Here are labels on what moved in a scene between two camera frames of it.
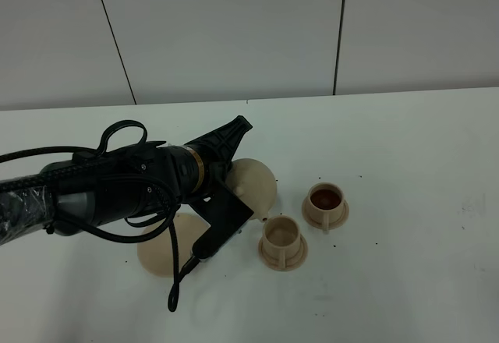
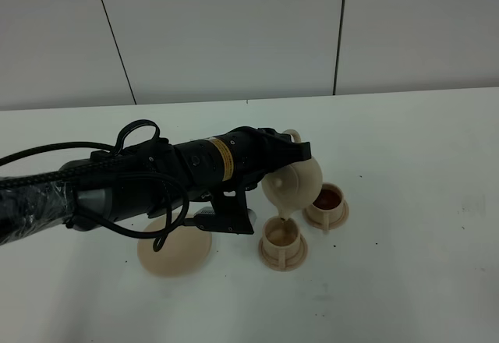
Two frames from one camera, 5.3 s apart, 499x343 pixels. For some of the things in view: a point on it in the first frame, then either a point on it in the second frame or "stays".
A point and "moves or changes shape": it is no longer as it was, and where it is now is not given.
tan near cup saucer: [291, 263] stays
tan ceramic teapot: [253, 184] moves or changes shape
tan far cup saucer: [332, 225] stays
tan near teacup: [281, 238] stays
